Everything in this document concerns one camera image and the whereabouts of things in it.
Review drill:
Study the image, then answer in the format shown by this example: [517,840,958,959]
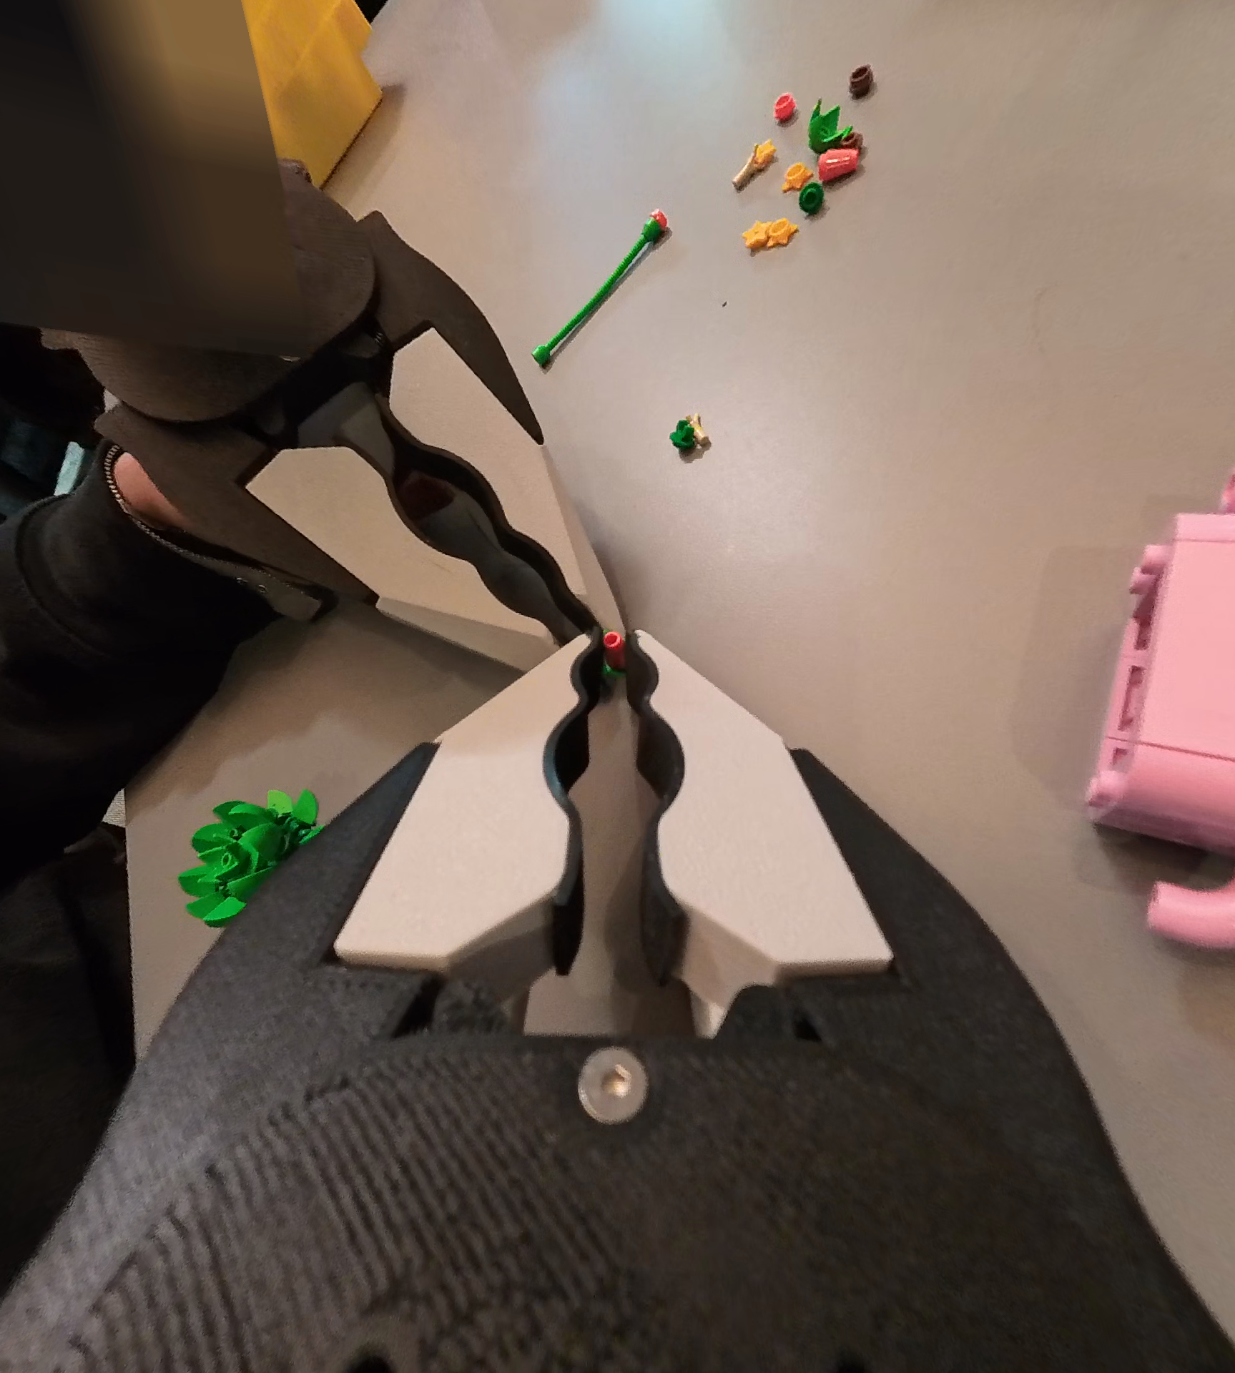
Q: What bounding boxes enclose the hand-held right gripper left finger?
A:
[333,630,606,1033]

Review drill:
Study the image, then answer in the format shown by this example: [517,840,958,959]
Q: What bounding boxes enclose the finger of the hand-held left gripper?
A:
[247,441,577,649]
[390,325,606,636]

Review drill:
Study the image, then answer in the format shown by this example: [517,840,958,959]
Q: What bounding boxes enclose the person's left forearm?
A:
[0,438,297,859]

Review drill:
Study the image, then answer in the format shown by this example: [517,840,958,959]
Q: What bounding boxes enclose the green toy brick plant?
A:
[177,789,323,926]

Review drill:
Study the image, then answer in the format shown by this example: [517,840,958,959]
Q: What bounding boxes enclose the yellow plastic box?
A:
[241,0,384,188]

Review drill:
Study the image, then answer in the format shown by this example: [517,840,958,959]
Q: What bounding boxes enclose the person's dark clothing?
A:
[0,825,138,1373]

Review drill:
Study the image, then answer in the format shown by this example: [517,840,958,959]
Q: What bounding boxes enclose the pink toy brick pot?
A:
[1085,463,1235,950]

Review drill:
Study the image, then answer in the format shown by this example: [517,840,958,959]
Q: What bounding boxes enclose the green toy stem red tip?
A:
[532,205,672,371]

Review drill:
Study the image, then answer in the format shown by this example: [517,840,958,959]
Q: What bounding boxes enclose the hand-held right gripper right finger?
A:
[626,626,895,1039]

